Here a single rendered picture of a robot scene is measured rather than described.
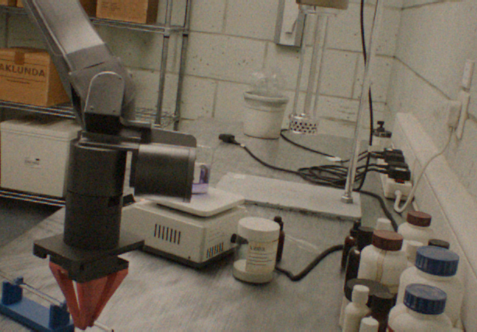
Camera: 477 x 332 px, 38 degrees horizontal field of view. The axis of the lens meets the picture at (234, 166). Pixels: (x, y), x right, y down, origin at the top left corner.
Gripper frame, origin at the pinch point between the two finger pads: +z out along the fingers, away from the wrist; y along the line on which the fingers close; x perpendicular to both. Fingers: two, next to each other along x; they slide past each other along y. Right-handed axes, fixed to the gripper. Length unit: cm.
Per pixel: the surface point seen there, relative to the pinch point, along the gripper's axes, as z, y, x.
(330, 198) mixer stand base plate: 2, 78, 9
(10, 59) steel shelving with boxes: 5, 158, 214
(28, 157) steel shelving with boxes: 50, 163, 204
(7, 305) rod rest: 1.9, -1.3, 10.9
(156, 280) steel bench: 2.9, 19.2, 6.1
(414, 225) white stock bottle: -6, 50, -18
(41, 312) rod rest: 1.8, 0.3, 7.0
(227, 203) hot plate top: -5.8, 33.2, 5.3
